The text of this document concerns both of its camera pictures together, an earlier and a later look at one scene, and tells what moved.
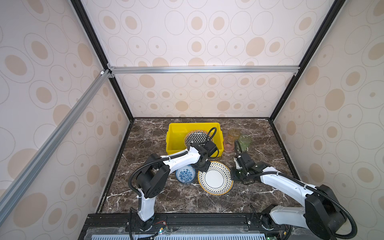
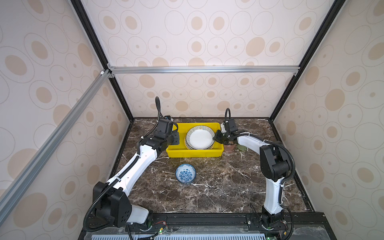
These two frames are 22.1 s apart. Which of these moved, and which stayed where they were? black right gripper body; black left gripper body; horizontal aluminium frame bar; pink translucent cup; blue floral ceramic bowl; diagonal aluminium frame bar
Moved: black right gripper body; black left gripper body
Stayed: blue floral ceramic bowl; diagonal aluminium frame bar; horizontal aluminium frame bar; pink translucent cup
